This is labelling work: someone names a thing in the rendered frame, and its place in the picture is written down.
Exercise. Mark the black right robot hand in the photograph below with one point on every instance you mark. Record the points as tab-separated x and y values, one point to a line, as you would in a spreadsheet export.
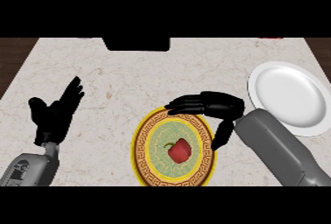
214	106

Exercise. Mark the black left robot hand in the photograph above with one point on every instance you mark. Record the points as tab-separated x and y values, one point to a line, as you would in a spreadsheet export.
53	116

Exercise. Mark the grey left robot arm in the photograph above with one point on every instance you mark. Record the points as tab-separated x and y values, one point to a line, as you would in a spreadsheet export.
32	169

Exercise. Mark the yellow patterned plate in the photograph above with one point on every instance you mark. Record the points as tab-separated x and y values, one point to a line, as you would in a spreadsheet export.
173	147

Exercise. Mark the red bell pepper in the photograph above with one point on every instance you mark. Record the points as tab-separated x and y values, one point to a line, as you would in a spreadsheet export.
178	150

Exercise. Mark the white plate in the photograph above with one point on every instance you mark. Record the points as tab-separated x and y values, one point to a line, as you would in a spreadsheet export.
292	97

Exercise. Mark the small red object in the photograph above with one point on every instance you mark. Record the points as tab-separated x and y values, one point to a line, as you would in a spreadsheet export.
270	38

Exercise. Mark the black appliance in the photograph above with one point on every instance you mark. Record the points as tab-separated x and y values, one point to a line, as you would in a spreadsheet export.
136	43

